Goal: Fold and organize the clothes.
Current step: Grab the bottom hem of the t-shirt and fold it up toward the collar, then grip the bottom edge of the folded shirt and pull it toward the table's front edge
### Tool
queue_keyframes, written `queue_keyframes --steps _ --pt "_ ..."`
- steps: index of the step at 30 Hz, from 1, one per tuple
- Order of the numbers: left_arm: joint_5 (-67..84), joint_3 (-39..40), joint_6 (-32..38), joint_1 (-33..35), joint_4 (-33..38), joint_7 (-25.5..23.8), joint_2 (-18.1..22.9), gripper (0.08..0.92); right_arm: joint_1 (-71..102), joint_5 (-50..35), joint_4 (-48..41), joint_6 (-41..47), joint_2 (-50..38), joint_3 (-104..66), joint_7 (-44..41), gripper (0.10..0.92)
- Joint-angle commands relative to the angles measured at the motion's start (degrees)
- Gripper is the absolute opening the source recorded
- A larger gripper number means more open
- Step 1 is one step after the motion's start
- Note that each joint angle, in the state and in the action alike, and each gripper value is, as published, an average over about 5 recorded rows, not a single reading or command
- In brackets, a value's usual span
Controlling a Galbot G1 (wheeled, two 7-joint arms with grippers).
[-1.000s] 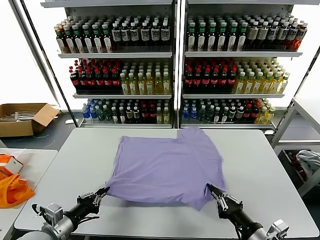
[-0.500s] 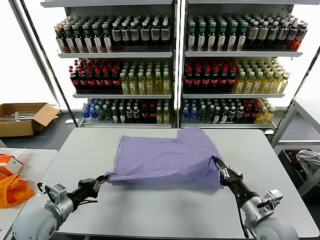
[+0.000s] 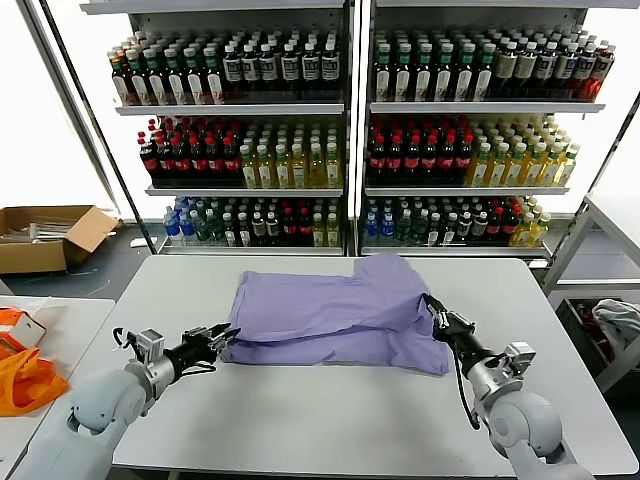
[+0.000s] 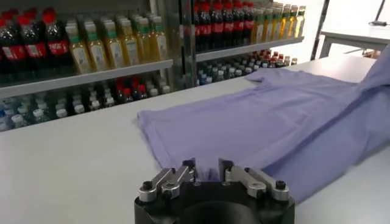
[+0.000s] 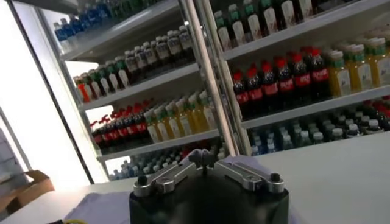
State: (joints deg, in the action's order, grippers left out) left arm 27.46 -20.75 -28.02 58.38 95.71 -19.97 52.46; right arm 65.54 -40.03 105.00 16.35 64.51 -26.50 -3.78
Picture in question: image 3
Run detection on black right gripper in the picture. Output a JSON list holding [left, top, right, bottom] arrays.
[[422, 294, 494, 369]]

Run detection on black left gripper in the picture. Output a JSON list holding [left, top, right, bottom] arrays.
[[162, 323, 241, 374]]

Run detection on purple t-shirt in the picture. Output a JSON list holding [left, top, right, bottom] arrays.
[[221, 252, 451, 376]]

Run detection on black storage bin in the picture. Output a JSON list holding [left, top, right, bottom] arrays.
[[555, 298, 619, 384]]

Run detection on white metal rack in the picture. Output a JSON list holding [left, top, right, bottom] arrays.
[[540, 193, 640, 397]]

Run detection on white side table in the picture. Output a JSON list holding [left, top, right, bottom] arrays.
[[0, 296, 117, 480]]

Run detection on red cloth item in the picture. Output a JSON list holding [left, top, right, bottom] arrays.
[[574, 303, 614, 362]]

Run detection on grey white crumpled cloth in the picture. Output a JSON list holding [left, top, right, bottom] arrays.
[[591, 298, 640, 362]]

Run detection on orange and white box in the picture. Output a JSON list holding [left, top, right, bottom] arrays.
[[0, 307, 49, 351]]

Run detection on orange cloth bag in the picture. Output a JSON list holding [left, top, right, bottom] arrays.
[[0, 347, 70, 417]]

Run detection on grey metal shelf unit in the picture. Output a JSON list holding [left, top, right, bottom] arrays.
[[79, 0, 359, 259], [357, 0, 609, 260]]

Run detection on open cardboard box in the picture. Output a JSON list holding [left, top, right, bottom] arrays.
[[0, 205, 120, 275]]

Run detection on clear plastic packets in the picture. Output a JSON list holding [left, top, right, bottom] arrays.
[[7, 218, 69, 245]]

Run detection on green-capped dark drink bottle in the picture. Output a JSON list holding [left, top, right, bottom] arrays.
[[182, 47, 206, 106], [202, 46, 226, 106], [472, 43, 495, 104], [433, 43, 455, 104], [393, 43, 414, 104], [143, 48, 169, 107], [373, 43, 394, 104], [413, 43, 434, 104], [453, 43, 475, 104], [125, 48, 151, 107], [163, 47, 187, 107]]

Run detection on dark bottle grey label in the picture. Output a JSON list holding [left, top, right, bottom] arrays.
[[260, 44, 280, 95], [514, 42, 537, 99], [553, 43, 577, 99], [320, 41, 341, 94], [222, 44, 244, 96], [300, 42, 321, 94], [241, 44, 262, 96], [494, 42, 517, 99], [280, 43, 301, 95], [533, 42, 557, 99], [572, 44, 597, 100]]

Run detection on orange drink bottle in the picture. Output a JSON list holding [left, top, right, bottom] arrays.
[[110, 49, 132, 107]]

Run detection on red drink bottle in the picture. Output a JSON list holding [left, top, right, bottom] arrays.
[[590, 45, 616, 100]]

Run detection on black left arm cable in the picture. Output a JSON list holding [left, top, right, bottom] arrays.
[[180, 360, 218, 377]]

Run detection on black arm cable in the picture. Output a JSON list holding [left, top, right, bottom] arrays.
[[451, 344, 482, 432], [180, 360, 218, 377]]

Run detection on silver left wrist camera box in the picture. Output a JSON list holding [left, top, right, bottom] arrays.
[[130, 328, 166, 362]]

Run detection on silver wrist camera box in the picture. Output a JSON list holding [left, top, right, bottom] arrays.
[[130, 328, 166, 362], [503, 341, 538, 375]]

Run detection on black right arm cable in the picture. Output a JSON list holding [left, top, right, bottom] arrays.
[[451, 344, 482, 432]]

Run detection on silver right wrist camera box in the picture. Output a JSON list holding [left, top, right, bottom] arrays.
[[503, 341, 538, 375]]

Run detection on black frame pole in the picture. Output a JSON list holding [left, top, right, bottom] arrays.
[[38, 0, 157, 251], [580, 93, 640, 202]]

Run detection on white frame beam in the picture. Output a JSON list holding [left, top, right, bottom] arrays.
[[14, 0, 121, 214]]

